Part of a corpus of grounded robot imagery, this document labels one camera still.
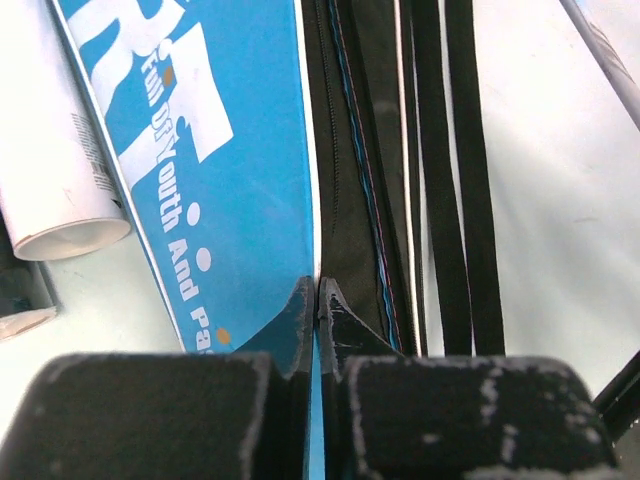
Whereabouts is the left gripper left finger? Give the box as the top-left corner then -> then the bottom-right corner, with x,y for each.
1,277 -> 314,479

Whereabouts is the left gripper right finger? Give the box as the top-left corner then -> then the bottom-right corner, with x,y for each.
318,278 -> 623,479

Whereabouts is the black shuttlecock tube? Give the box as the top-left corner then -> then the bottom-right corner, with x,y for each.
1,219 -> 57,340

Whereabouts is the blue racket bag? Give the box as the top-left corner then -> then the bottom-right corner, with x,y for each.
49,0 -> 506,480

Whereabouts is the white shuttlecock tube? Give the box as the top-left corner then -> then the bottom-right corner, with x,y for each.
1,1 -> 130,261

